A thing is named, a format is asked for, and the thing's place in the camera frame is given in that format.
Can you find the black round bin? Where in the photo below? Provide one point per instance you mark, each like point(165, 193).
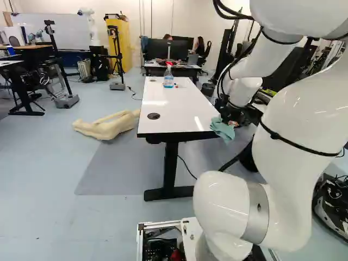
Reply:
point(208, 89)

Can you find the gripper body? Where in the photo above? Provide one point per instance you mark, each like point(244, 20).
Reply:
point(231, 111)

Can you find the white table with black legs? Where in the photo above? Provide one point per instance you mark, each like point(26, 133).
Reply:
point(174, 108)

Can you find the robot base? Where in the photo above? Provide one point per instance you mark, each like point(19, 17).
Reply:
point(160, 239)

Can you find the green towel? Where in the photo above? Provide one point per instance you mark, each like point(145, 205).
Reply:
point(224, 131)

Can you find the beige mannequin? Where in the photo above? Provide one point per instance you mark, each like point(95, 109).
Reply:
point(108, 126)

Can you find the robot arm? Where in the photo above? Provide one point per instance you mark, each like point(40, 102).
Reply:
point(296, 114)

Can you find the black camera stand grey base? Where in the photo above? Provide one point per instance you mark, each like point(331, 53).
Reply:
point(63, 81)

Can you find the grey floor mat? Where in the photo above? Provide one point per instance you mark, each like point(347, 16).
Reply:
point(122, 168)

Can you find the clear spray bottle blue liquid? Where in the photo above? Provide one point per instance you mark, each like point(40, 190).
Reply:
point(168, 79)

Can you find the black tripod with grey base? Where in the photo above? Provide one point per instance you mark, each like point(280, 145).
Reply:
point(117, 62)

